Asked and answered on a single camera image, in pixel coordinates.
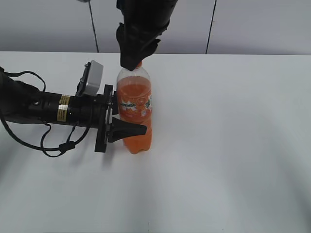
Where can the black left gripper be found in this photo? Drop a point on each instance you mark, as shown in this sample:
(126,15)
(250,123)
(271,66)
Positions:
(95,112)

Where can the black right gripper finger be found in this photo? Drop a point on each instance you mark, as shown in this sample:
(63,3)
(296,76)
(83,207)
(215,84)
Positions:
(143,22)

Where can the orange Mirinda soda bottle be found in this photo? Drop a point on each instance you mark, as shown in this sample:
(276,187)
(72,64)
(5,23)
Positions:
(134,92)

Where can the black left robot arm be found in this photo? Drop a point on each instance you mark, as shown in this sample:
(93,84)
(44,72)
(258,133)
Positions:
(22,103)

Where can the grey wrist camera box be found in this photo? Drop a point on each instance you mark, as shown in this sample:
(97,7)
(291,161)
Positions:
(90,81)

